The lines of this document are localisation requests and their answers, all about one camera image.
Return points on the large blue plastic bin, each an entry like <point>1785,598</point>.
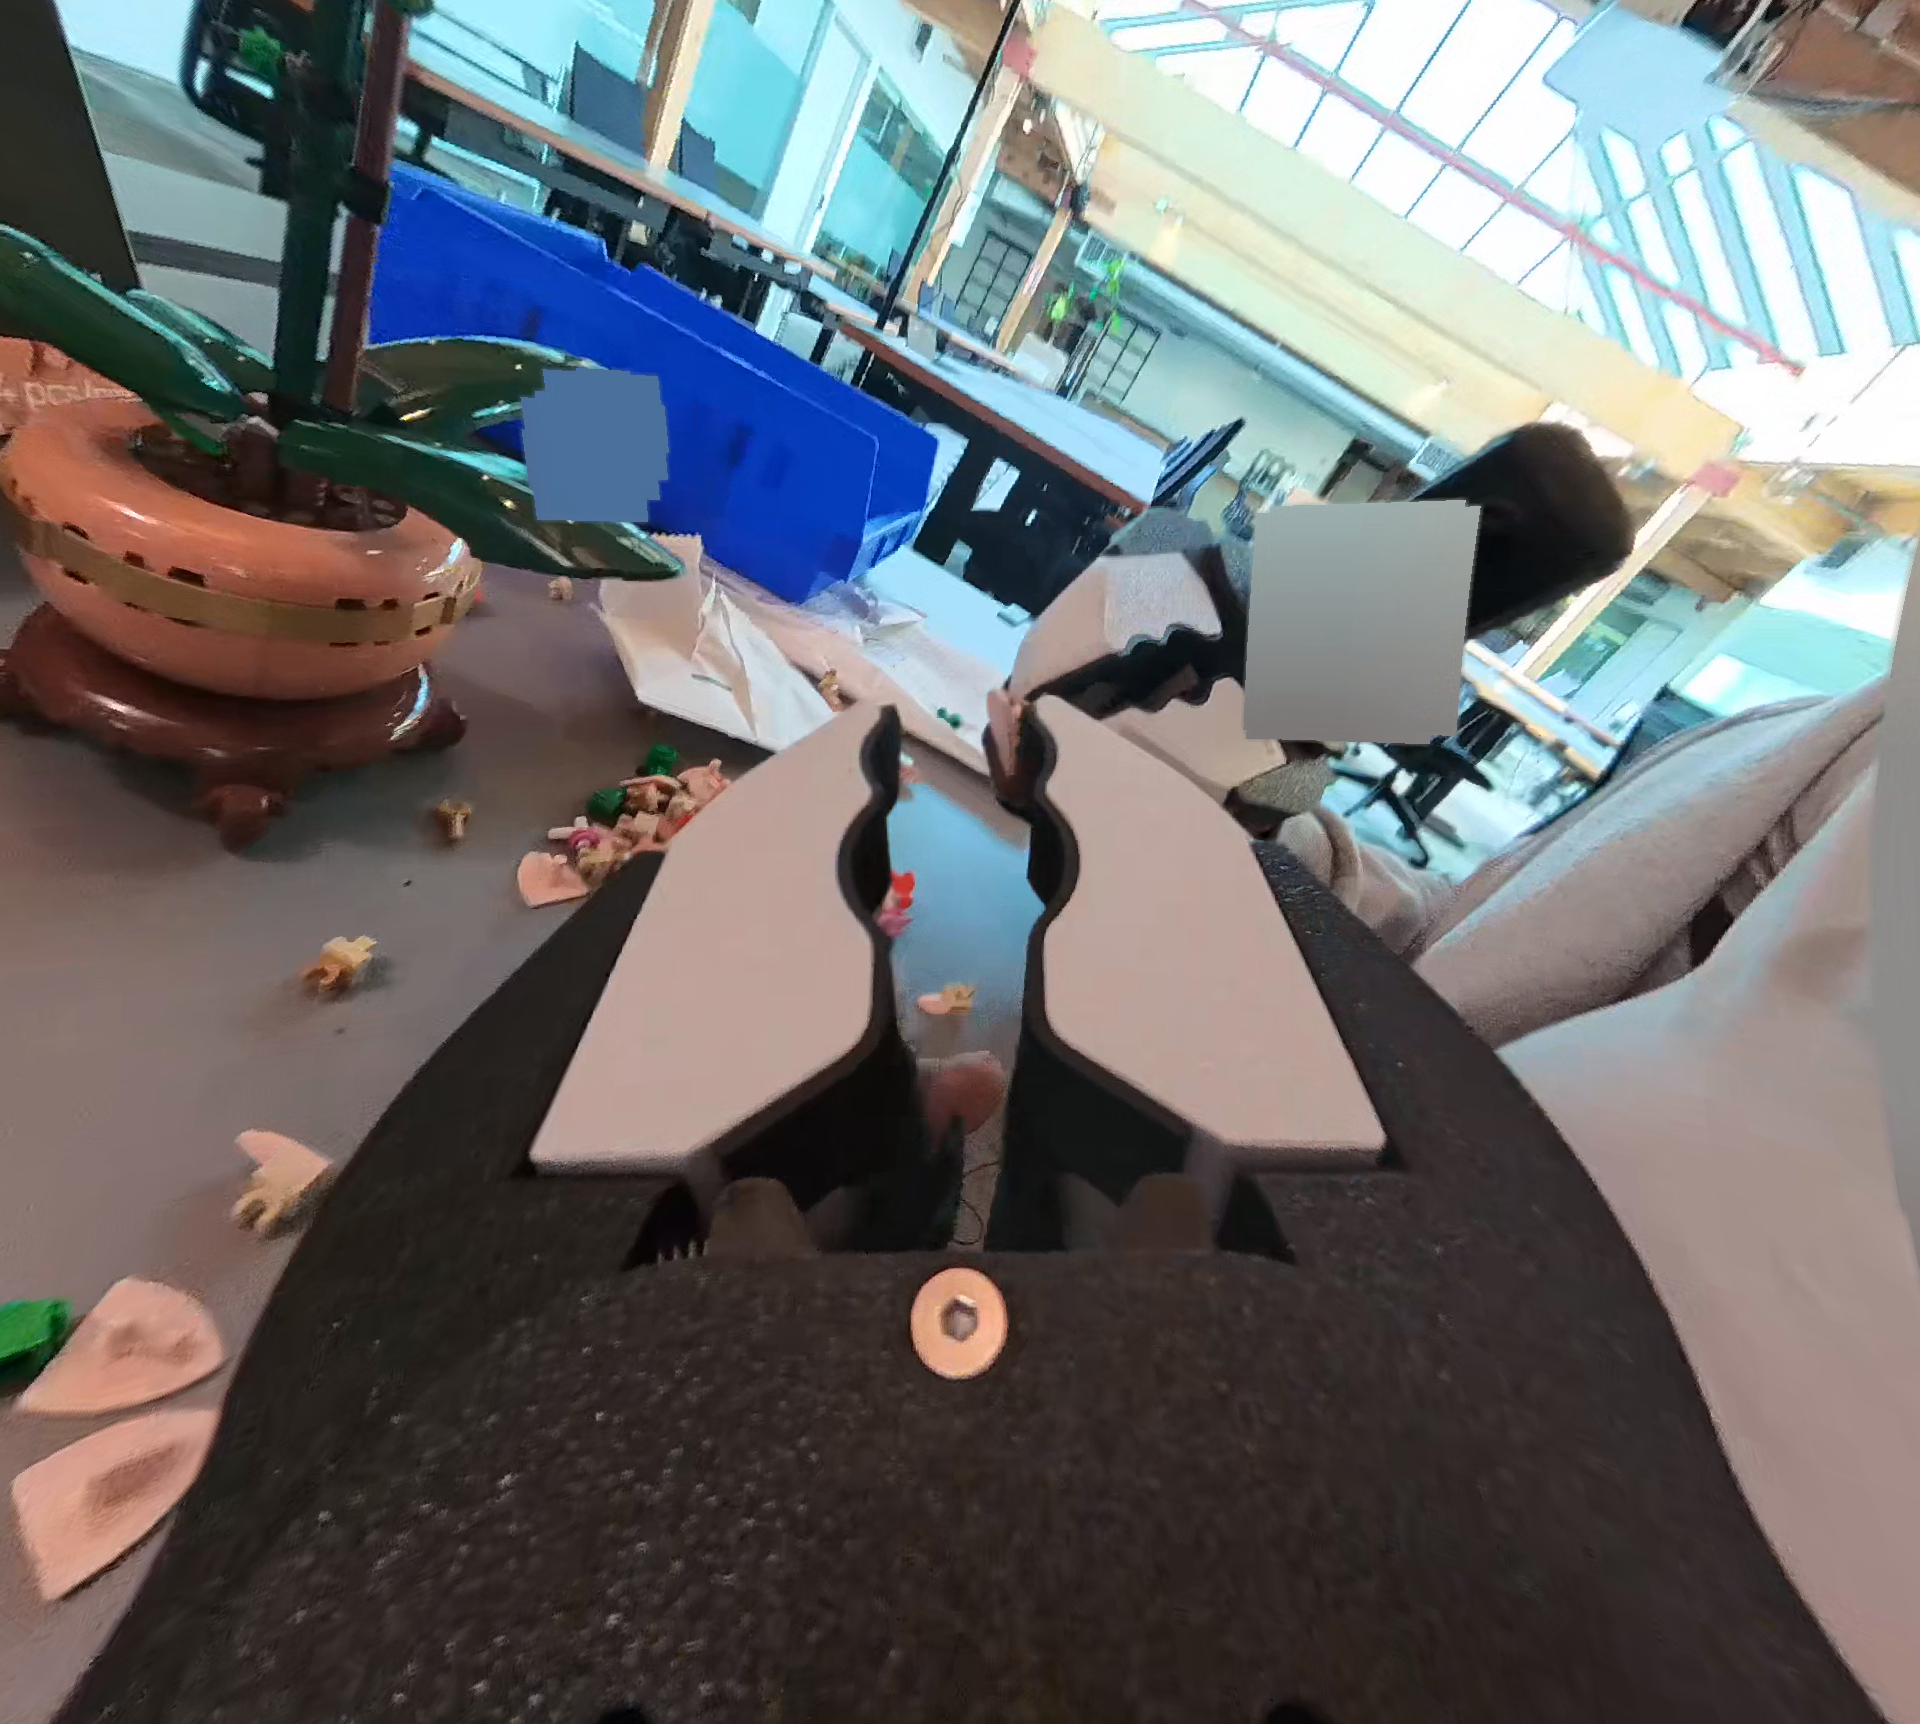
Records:
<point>781,465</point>

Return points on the person's right forearm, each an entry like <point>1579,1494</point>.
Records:
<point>1621,884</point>

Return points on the hanging white panel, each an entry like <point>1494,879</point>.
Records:
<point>1651,58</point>

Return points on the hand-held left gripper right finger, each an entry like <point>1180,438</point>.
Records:
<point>1185,974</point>

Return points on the person's white shirt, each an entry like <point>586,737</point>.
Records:
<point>1770,1228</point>

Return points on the black office chair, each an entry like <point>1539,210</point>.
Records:
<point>1411,765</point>

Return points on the tan clip brick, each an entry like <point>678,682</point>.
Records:
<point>339,963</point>

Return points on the large pale petal brick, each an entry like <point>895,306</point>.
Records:
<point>128,1349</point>
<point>105,1498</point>

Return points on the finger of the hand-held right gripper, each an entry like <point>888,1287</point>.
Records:
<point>1260,779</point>
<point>1133,615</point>

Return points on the tan stud brick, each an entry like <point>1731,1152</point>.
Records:
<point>453,820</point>

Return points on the small pale petal brick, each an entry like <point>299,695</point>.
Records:
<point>948,1001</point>

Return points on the white paper bag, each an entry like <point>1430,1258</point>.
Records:
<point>674,644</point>

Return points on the cream clip brick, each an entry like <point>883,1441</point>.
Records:
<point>278,1177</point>

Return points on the toy brick potted plant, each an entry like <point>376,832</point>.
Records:
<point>224,585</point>

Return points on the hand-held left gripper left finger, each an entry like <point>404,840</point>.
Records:
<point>721,989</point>

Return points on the long wooden table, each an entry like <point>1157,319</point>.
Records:
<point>494,96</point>
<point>1034,405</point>

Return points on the green leaf brick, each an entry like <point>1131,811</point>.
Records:
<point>31,1342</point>

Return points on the red and pink brick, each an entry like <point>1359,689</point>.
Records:
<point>900,906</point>

